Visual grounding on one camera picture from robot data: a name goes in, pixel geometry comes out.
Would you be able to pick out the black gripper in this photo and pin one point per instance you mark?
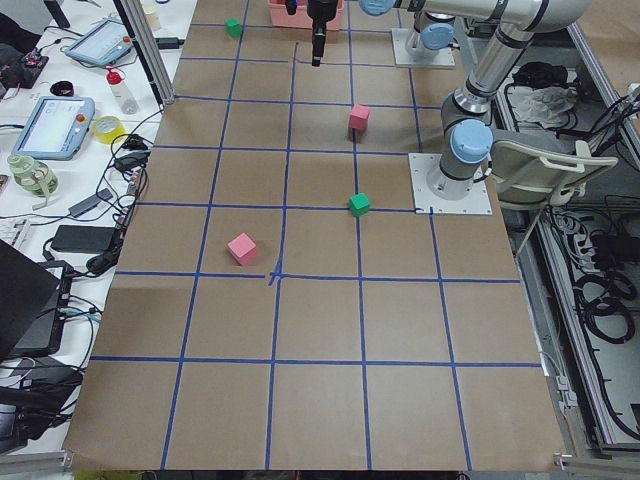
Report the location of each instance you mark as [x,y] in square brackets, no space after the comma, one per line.
[320,12]

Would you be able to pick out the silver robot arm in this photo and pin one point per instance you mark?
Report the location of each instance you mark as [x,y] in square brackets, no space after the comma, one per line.
[467,139]
[431,32]

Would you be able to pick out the pink plastic bin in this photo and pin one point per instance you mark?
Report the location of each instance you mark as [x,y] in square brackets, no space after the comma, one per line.
[281,18]

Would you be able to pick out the pink cube near centre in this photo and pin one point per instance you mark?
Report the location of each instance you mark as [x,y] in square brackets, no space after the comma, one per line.
[359,118]

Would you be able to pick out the pink cube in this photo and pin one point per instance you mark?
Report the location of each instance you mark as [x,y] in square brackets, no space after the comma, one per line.
[243,249]
[359,118]

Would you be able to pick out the green cube far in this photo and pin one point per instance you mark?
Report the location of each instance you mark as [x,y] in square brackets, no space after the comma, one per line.
[233,27]

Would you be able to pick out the green cube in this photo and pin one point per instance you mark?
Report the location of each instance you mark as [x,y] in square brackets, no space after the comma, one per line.
[359,204]
[233,27]

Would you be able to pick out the small black power brick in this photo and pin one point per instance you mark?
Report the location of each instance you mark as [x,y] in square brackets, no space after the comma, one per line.
[169,43]

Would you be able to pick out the green cube centre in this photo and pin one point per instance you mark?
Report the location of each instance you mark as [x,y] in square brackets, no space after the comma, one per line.
[359,204]

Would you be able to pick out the clear bottle red cap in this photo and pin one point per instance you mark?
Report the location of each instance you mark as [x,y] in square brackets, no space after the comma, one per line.
[121,92]

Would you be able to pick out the teach pendant far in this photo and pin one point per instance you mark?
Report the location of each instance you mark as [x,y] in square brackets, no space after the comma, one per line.
[103,45]

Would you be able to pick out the teach pendant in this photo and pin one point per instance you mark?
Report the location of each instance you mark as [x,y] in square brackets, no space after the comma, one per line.
[103,45]
[56,128]

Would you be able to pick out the pink cube front left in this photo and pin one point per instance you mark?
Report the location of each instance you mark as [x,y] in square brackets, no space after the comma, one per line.
[243,249]

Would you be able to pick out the yellow tape roll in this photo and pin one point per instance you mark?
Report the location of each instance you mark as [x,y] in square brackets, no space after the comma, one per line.
[108,129]

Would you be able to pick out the white crumpled cloth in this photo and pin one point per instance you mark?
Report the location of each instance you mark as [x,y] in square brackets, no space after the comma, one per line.
[548,107]

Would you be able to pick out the grey office chair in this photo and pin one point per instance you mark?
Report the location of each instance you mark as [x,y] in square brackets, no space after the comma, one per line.
[530,178]

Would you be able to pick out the black round container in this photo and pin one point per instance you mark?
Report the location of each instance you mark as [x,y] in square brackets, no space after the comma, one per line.
[62,88]

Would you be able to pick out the teach pendant near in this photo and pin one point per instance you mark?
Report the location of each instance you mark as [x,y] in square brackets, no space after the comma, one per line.
[56,128]

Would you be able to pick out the circuit board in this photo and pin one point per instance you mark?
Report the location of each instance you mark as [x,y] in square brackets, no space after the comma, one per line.
[34,61]

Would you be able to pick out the black power adapter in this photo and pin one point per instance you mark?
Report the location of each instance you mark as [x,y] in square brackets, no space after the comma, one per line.
[83,239]

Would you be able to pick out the black laptop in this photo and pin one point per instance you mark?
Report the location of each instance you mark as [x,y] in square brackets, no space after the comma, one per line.
[33,296]

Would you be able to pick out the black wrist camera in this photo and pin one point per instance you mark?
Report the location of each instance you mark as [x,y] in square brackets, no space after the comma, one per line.
[291,6]

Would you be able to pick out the aluminium frame post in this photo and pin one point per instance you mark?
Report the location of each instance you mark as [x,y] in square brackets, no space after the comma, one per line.
[132,15]

